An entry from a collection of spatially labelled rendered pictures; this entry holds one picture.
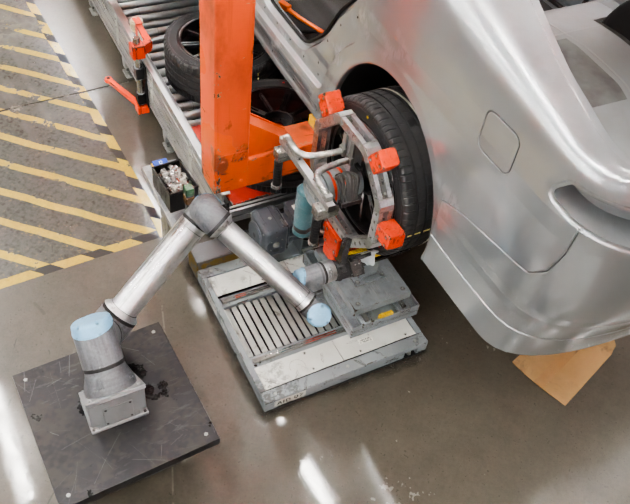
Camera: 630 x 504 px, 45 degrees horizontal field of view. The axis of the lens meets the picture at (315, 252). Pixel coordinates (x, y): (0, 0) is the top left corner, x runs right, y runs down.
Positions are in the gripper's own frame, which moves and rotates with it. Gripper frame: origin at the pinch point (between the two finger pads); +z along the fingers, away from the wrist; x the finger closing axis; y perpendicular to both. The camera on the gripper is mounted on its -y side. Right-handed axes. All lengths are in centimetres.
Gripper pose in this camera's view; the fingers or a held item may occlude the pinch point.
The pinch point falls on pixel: (375, 250)
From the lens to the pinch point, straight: 307.8
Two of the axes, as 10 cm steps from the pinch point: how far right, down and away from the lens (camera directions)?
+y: 2.5, 9.6, 1.3
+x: 3.9, 0.2, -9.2
